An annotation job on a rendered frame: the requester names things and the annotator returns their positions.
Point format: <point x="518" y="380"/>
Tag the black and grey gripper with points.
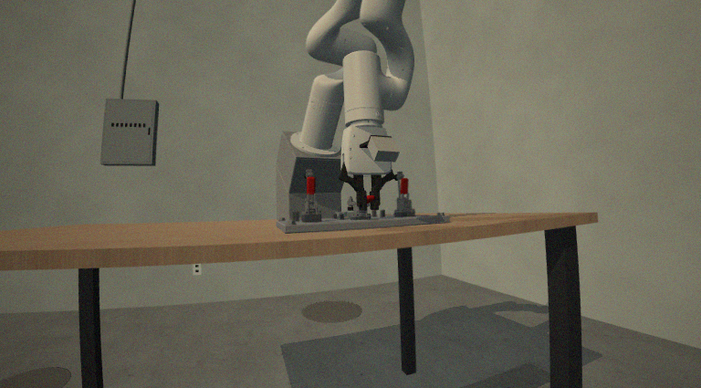
<point x="357" y="162"/>

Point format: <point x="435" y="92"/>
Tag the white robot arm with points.
<point x="366" y="89"/>

